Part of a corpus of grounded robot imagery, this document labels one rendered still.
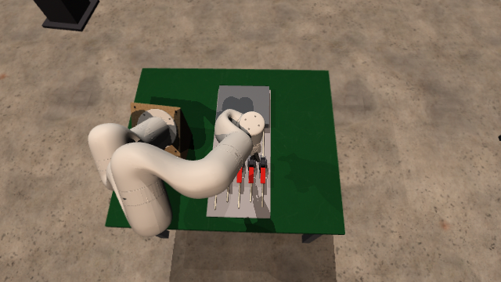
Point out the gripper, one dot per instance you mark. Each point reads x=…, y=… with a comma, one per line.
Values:
x=254, y=153

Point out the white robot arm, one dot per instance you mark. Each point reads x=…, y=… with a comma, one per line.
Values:
x=131, y=163

